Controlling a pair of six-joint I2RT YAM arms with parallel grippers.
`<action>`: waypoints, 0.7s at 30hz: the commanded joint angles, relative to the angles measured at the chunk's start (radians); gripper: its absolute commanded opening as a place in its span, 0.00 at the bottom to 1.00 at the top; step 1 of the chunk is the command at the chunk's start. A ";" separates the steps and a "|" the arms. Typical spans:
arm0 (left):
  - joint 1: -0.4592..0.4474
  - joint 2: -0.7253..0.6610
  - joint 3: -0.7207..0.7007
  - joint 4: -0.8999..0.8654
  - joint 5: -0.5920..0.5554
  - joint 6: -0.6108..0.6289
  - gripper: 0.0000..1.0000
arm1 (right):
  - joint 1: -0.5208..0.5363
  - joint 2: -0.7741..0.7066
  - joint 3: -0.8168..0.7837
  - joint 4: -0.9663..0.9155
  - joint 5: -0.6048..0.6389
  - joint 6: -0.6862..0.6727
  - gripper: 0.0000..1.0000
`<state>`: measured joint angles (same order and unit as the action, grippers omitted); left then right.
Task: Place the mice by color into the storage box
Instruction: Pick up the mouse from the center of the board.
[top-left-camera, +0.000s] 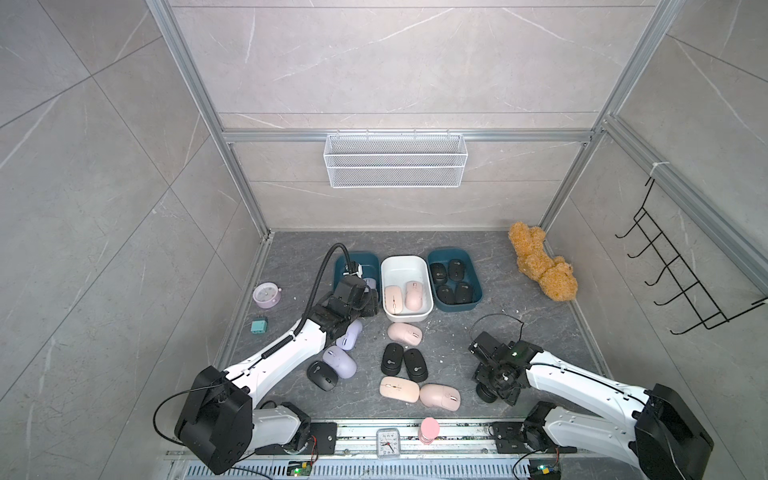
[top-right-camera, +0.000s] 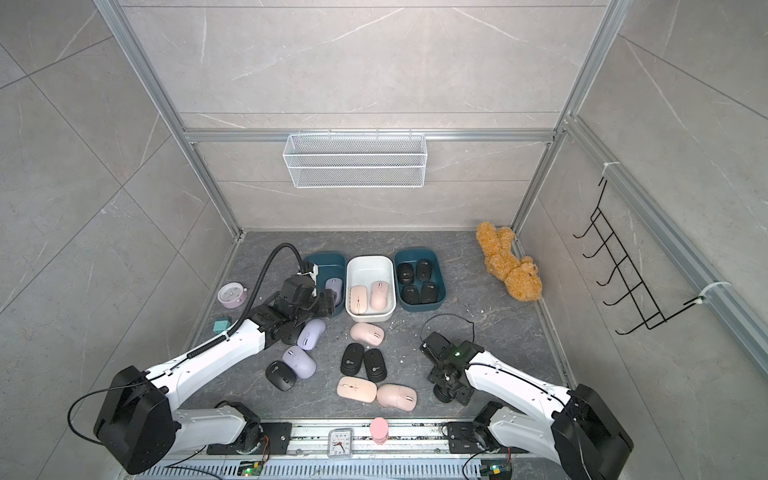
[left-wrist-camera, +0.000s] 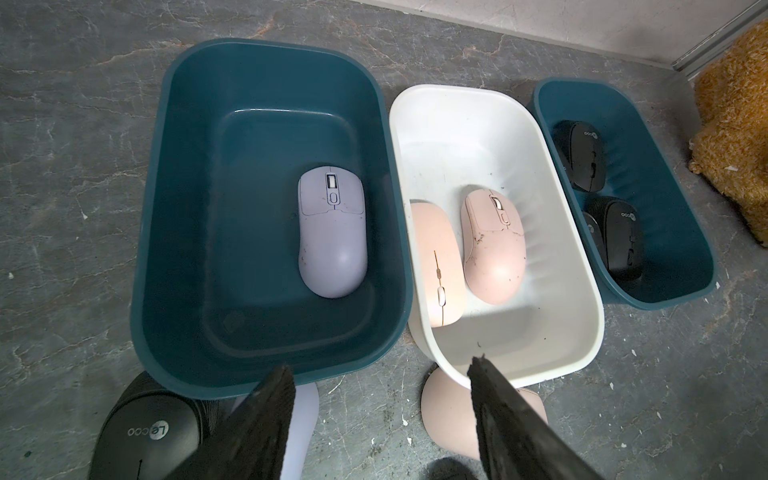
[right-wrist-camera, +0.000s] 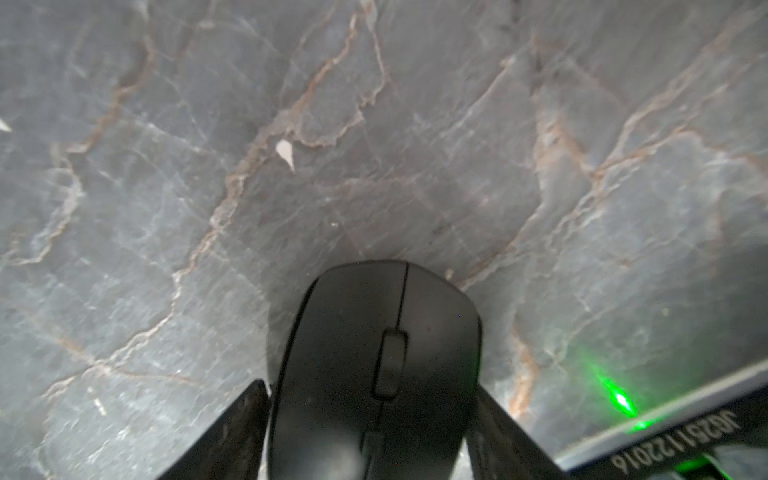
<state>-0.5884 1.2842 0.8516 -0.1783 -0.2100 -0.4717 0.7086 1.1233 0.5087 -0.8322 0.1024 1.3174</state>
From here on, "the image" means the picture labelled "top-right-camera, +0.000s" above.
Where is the small white desk clock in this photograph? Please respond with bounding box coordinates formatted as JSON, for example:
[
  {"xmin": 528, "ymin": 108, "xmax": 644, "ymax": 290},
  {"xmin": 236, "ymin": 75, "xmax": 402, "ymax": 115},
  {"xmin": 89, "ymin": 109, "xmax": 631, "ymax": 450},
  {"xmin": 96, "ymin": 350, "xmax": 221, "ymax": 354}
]
[{"xmin": 327, "ymin": 428, "xmax": 354, "ymax": 459}]

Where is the pink mouse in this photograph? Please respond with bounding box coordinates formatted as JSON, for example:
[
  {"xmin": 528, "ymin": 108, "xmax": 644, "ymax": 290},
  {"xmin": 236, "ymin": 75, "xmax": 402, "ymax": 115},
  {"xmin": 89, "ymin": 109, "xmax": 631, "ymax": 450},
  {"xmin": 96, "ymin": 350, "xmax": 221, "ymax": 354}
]
[
  {"xmin": 376, "ymin": 384, "xmax": 418, "ymax": 412},
  {"xmin": 369, "ymin": 281, "xmax": 390, "ymax": 312},
  {"xmin": 349, "ymin": 285, "xmax": 368, "ymax": 315},
  {"xmin": 350, "ymin": 322, "xmax": 385, "ymax": 347},
  {"xmin": 336, "ymin": 376, "xmax": 377, "ymax": 403}
]

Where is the teal storage box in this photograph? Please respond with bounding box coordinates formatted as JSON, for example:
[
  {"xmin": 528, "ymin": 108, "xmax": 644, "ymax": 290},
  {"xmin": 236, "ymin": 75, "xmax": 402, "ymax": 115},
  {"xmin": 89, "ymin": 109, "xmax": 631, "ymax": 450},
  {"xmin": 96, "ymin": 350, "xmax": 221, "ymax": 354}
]
[
  {"xmin": 304, "ymin": 251, "xmax": 346, "ymax": 317},
  {"xmin": 394, "ymin": 248, "xmax": 447, "ymax": 312}
]

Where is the brown teddy bear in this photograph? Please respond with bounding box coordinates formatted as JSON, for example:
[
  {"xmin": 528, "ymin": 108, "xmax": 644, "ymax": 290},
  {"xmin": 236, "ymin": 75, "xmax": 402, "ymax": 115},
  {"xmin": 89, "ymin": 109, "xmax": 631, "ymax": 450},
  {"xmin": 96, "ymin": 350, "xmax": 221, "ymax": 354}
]
[{"xmin": 476, "ymin": 222, "xmax": 543, "ymax": 302}]

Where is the left teal storage box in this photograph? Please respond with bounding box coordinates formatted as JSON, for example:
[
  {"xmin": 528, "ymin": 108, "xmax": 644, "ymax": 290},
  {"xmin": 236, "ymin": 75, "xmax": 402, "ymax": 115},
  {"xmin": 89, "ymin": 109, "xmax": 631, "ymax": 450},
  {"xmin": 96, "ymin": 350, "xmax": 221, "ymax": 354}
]
[{"xmin": 304, "ymin": 251, "xmax": 346, "ymax": 317}]

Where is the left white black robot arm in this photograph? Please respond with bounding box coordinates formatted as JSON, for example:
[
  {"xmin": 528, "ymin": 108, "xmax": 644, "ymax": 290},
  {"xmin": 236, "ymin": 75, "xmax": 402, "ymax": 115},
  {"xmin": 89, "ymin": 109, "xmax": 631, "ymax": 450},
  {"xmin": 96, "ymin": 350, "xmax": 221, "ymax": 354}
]
[{"xmin": 93, "ymin": 274, "xmax": 337, "ymax": 474}]

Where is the right teal storage box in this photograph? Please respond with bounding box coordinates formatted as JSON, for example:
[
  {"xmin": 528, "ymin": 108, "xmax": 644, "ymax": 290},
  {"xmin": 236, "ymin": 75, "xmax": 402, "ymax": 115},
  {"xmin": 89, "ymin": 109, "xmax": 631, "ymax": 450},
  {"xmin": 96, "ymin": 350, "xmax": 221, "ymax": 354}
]
[{"xmin": 394, "ymin": 248, "xmax": 447, "ymax": 312}]

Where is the purple mouse top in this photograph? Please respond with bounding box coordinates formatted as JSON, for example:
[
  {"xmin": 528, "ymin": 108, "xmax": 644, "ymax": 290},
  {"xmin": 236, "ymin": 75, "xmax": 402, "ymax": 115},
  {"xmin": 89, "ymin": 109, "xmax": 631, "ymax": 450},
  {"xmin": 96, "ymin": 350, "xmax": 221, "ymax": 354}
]
[{"xmin": 297, "ymin": 318, "xmax": 326, "ymax": 351}]

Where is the white storage box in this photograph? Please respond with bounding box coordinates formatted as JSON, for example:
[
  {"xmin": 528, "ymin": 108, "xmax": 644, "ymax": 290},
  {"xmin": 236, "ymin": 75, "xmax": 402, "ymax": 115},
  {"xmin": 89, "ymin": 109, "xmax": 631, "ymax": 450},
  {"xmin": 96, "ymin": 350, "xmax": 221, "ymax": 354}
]
[{"xmin": 345, "ymin": 255, "xmax": 396, "ymax": 323}]

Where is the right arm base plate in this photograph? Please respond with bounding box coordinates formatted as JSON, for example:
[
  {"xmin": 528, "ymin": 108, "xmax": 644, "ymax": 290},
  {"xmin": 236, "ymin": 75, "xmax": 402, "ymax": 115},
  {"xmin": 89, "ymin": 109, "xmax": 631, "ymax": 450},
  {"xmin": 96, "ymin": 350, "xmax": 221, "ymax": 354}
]
[{"xmin": 442, "ymin": 421, "xmax": 500, "ymax": 454}]

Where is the white wire mesh basket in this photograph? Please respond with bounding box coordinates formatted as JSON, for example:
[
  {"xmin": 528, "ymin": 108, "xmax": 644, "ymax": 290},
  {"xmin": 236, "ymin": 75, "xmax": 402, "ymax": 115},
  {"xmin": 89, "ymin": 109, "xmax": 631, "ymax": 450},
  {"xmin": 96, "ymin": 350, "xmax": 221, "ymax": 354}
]
[{"xmin": 283, "ymin": 133, "xmax": 428, "ymax": 188}]

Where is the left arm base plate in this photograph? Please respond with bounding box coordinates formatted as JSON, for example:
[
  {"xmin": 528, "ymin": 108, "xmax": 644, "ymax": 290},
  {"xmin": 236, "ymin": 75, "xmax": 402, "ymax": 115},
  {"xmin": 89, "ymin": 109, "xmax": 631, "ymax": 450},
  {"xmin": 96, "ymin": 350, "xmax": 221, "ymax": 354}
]
[{"xmin": 206, "ymin": 422, "xmax": 293, "ymax": 455}]

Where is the pink cylinder object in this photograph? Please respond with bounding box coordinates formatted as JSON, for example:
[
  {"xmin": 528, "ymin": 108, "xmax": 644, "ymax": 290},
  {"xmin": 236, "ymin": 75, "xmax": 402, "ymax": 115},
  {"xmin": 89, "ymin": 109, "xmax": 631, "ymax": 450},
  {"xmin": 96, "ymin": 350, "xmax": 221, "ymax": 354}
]
[{"xmin": 370, "ymin": 417, "xmax": 389, "ymax": 445}]

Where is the purple mouse bottom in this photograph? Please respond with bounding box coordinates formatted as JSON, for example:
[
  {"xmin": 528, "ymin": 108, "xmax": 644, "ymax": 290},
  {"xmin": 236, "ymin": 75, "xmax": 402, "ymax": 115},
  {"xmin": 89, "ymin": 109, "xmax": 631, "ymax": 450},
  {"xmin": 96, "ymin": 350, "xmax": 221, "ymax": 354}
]
[{"xmin": 325, "ymin": 277, "xmax": 344, "ymax": 306}]

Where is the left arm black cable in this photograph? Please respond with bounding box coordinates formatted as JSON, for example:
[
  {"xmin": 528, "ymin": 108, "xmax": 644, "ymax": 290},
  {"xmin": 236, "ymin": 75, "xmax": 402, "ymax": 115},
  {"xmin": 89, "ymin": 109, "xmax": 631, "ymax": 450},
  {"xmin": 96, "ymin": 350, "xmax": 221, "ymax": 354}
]
[{"xmin": 224, "ymin": 242, "xmax": 307, "ymax": 337}]

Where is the black mouse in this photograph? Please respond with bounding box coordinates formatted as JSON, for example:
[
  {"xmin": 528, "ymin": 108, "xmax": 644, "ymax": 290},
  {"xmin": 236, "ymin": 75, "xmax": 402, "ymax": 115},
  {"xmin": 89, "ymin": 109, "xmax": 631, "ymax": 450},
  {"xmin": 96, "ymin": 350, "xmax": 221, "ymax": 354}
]
[
  {"xmin": 419, "ymin": 281, "xmax": 440, "ymax": 304},
  {"xmin": 433, "ymin": 384, "xmax": 456, "ymax": 403},
  {"xmin": 415, "ymin": 259, "xmax": 433, "ymax": 282},
  {"xmin": 340, "ymin": 342, "xmax": 365, "ymax": 376},
  {"xmin": 265, "ymin": 360, "xmax": 297, "ymax": 392},
  {"xmin": 363, "ymin": 348, "xmax": 387, "ymax": 383},
  {"xmin": 401, "ymin": 285, "xmax": 421, "ymax": 305},
  {"xmin": 396, "ymin": 262, "xmax": 415, "ymax": 286}
]

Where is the purple mouse middle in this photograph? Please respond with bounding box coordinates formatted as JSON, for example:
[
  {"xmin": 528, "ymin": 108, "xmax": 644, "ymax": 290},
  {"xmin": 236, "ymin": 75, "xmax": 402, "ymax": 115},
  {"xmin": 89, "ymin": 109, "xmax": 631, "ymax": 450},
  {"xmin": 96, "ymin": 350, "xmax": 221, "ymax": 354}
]
[{"xmin": 282, "ymin": 346, "xmax": 317, "ymax": 380}]

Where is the black wall hook rack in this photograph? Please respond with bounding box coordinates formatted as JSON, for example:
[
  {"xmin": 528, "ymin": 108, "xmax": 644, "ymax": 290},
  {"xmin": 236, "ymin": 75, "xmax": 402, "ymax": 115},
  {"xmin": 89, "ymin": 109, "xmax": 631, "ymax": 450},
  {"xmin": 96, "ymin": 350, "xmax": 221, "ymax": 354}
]
[{"xmin": 572, "ymin": 177, "xmax": 707, "ymax": 336}]

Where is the purple mouse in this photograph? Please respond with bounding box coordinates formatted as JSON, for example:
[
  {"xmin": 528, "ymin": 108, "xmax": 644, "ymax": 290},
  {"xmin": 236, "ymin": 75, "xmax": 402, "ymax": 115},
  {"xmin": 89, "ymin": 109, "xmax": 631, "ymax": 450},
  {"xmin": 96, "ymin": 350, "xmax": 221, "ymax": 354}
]
[
  {"xmin": 325, "ymin": 277, "xmax": 344, "ymax": 306},
  {"xmin": 297, "ymin": 318, "xmax": 326, "ymax": 351},
  {"xmin": 282, "ymin": 346, "xmax": 317, "ymax": 380}
]

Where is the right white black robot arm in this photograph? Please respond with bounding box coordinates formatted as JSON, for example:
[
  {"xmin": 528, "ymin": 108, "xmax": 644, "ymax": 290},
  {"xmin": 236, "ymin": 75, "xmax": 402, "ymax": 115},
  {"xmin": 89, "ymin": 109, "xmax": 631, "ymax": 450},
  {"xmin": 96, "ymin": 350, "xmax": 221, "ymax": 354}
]
[{"xmin": 420, "ymin": 332, "xmax": 634, "ymax": 479}]

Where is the small teal block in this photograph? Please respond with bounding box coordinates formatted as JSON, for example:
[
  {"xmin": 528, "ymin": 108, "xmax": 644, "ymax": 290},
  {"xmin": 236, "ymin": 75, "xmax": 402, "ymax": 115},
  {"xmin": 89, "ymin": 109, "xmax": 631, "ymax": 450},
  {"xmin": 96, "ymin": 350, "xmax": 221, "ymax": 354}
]
[{"xmin": 212, "ymin": 319, "xmax": 231, "ymax": 334}]

